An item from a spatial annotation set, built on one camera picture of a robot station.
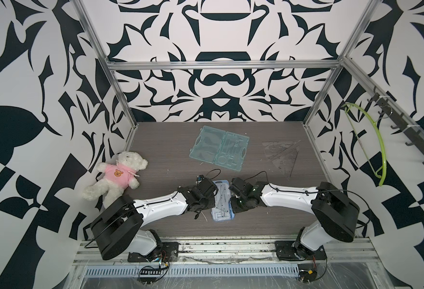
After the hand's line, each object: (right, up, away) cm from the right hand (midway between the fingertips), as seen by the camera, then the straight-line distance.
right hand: (232, 205), depth 86 cm
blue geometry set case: (-4, -1, -2) cm, 5 cm away
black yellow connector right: (+28, -21, -15) cm, 38 cm away
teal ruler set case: (-2, +26, +21) cm, 33 cm away
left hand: (-9, +3, 0) cm, 10 cm away
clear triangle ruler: (+26, +25, +21) cm, 42 cm away
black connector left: (-34, -22, -13) cm, 43 cm away
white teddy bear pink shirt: (-54, +13, +1) cm, 56 cm away
